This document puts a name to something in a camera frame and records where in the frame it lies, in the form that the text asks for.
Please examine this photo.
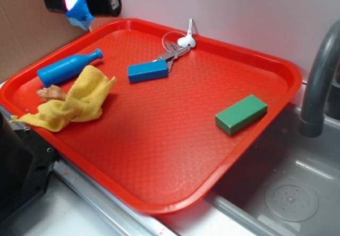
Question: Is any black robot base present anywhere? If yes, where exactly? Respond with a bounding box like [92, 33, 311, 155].
[1, 115, 56, 225]

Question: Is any green wooden block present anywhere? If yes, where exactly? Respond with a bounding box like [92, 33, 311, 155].
[215, 95, 268, 136]

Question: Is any blue rectangular block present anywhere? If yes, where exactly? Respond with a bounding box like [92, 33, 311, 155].
[127, 60, 168, 83]

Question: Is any grey faucet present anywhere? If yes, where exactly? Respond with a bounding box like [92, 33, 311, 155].
[299, 21, 339, 138]

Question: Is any yellow cloth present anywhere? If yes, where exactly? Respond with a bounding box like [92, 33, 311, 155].
[10, 65, 117, 132]

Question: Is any brown cardboard panel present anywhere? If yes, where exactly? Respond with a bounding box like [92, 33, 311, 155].
[0, 0, 123, 83]

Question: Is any white-headed key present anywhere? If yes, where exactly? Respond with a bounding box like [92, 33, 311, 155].
[177, 18, 197, 48]

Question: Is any red plastic tray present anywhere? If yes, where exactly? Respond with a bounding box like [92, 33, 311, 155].
[1, 19, 302, 215]

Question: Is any grey sink basin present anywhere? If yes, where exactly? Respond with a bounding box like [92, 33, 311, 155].
[207, 105, 339, 235]

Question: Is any silver key bunch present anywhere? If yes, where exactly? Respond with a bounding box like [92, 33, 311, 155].
[153, 42, 191, 72]

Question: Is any blue sponge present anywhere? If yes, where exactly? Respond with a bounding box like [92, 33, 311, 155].
[65, 0, 95, 30]

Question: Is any brown seashell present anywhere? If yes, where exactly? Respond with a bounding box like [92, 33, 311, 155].
[36, 85, 67, 102]

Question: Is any blue plastic toy bottle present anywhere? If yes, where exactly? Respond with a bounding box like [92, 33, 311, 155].
[37, 49, 103, 87]

